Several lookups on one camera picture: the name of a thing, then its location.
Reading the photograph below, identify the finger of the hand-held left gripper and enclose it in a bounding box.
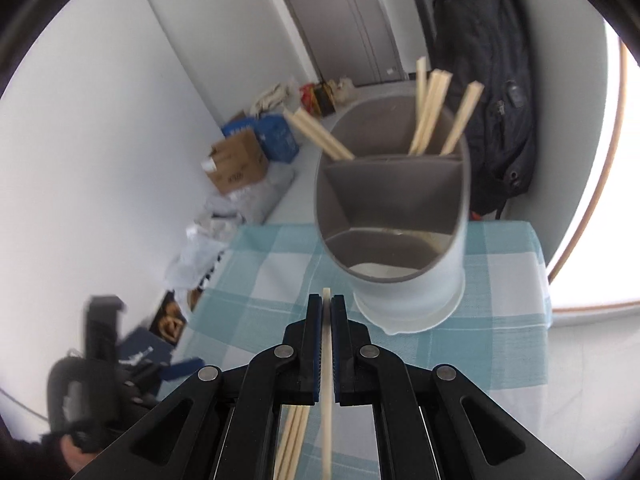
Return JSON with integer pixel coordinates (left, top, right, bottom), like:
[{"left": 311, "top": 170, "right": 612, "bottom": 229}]
[{"left": 131, "top": 357, "right": 207, "bottom": 400}]

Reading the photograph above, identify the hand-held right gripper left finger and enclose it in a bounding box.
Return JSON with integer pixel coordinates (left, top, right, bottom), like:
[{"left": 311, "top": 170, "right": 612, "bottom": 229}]
[{"left": 70, "top": 294, "right": 323, "bottom": 480}]

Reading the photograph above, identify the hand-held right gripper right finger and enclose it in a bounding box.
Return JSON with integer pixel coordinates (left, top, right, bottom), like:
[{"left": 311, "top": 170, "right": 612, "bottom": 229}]
[{"left": 331, "top": 294, "right": 586, "bottom": 480}]

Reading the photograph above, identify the pale wooden chopstick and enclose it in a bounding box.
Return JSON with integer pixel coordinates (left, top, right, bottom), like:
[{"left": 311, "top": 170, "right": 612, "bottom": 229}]
[
  {"left": 283, "top": 110, "right": 351, "bottom": 162},
  {"left": 416, "top": 56, "right": 428, "bottom": 126},
  {"left": 295, "top": 106, "right": 357, "bottom": 160},
  {"left": 321, "top": 286, "right": 335, "bottom": 480},
  {"left": 420, "top": 71, "right": 453, "bottom": 156},
  {"left": 440, "top": 81, "right": 485, "bottom": 156},
  {"left": 409, "top": 69, "right": 442, "bottom": 156}
]

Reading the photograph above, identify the grey white utensil holder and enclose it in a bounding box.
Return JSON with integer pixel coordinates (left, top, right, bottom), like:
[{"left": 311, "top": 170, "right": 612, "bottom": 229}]
[{"left": 314, "top": 96, "right": 472, "bottom": 336}]

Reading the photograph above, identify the pile of wooden chopsticks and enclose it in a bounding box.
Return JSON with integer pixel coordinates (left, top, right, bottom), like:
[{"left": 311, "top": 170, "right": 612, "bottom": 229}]
[{"left": 274, "top": 405, "right": 312, "bottom": 480}]

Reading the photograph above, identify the person's left forearm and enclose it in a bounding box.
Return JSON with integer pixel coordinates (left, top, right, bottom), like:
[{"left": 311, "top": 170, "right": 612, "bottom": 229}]
[{"left": 0, "top": 427, "right": 68, "bottom": 480}]

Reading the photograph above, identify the person's left hand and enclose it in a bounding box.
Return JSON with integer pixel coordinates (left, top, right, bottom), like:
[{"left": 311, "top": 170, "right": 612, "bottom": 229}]
[{"left": 57, "top": 435, "right": 102, "bottom": 472}]

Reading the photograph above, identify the dark blue printed shoe box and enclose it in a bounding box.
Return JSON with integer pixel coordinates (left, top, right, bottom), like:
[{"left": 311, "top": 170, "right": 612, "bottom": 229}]
[{"left": 120, "top": 327, "right": 173, "bottom": 376}]

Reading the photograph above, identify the blue white checked tablecloth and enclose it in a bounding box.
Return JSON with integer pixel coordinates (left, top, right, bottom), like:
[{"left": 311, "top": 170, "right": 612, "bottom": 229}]
[{"left": 177, "top": 221, "right": 553, "bottom": 480}]

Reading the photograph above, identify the clear plastic bag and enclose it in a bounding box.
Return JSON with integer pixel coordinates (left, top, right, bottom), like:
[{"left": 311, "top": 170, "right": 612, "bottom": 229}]
[{"left": 167, "top": 232, "right": 231, "bottom": 291}]

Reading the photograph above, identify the white plastic bag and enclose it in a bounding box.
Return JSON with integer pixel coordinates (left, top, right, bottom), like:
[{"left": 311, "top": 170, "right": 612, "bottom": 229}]
[{"left": 192, "top": 205, "right": 246, "bottom": 241}]

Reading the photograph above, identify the grey plastic bag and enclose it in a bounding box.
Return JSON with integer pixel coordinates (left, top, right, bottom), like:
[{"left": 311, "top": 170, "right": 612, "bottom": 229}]
[{"left": 230, "top": 165, "right": 296, "bottom": 226}]

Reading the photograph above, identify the brown cardboard box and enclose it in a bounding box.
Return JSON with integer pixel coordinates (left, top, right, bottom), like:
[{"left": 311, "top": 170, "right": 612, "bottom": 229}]
[{"left": 202, "top": 132, "right": 269, "bottom": 195}]

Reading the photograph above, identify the blue cardboard box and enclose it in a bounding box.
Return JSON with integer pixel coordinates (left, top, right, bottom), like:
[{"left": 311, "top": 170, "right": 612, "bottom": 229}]
[{"left": 221, "top": 114, "right": 300, "bottom": 163}]

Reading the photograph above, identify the yellow red paper bag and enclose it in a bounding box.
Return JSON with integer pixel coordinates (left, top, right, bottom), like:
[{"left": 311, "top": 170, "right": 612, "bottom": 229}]
[{"left": 300, "top": 82, "right": 337, "bottom": 117}]

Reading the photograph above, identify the cream cloth bag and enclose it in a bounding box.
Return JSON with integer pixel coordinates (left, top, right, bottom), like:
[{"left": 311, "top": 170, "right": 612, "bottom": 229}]
[{"left": 248, "top": 80, "right": 301, "bottom": 113}]

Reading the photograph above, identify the black backpack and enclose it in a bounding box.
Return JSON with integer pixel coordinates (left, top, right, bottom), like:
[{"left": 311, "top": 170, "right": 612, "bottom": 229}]
[{"left": 431, "top": 0, "right": 537, "bottom": 218}]

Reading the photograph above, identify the grey door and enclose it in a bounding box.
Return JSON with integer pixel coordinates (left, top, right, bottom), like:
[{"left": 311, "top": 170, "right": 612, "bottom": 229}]
[{"left": 280, "top": 0, "right": 407, "bottom": 86}]

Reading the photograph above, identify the black metal door frame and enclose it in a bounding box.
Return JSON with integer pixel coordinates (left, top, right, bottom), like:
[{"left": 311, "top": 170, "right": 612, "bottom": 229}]
[{"left": 397, "top": 0, "right": 441, "bottom": 81}]

